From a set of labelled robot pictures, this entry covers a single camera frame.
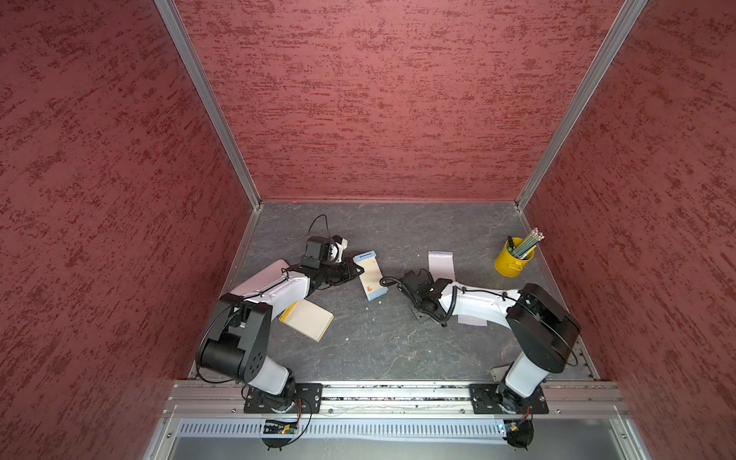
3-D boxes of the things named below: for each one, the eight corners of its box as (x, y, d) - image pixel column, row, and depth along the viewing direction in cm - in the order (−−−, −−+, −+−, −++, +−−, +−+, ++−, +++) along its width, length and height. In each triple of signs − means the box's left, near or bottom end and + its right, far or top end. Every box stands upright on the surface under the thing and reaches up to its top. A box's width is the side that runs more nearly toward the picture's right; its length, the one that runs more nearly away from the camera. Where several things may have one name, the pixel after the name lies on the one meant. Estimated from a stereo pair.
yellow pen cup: (506, 283, 99) (521, 264, 90) (488, 264, 104) (499, 244, 94) (522, 272, 102) (538, 252, 93) (503, 254, 107) (516, 234, 97)
